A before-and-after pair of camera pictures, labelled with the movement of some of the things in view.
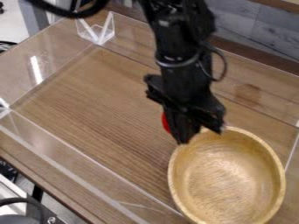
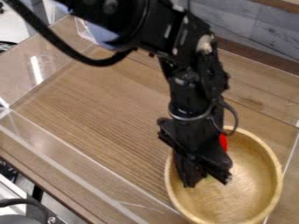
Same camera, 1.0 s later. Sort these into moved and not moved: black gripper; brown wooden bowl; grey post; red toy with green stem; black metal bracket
Moved: black gripper; red toy with green stem
Not moved: black metal bracket; brown wooden bowl; grey post
